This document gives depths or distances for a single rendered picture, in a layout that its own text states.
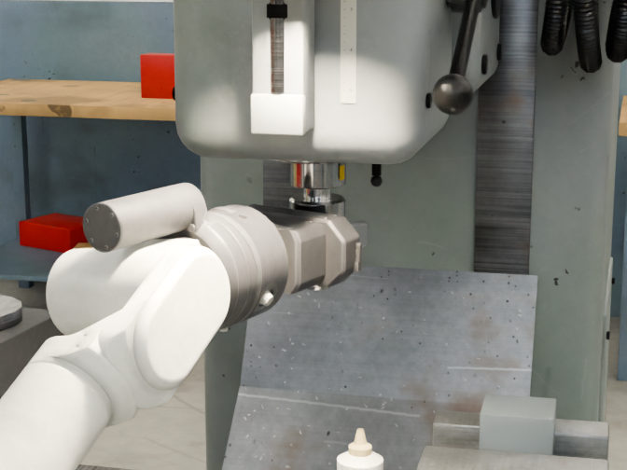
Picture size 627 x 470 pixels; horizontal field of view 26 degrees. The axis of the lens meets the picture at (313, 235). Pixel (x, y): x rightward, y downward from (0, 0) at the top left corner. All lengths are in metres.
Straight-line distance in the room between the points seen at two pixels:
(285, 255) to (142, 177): 4.71
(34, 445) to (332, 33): 0.38
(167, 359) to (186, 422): 3.36
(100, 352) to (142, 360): 0.03
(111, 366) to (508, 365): 0.69
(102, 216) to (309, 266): 0.20
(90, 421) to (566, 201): 0.74
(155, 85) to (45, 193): 1.07
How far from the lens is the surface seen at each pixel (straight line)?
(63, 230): 5.46
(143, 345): 0.88
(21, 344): 1.21
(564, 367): 1.53
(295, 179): 1.12
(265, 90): 1.00
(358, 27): 1.02
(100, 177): 5.80
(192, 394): 4.49
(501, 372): 1.48
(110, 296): 0.94
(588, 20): 1.28
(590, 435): 1.19
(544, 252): 1.50
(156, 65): 5.03
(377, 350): 1.50
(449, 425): 1.19
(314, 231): 1.06
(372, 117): 1.02
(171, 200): 0.96
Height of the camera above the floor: 1.49
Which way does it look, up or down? 13 degrees down
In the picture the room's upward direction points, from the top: straight up
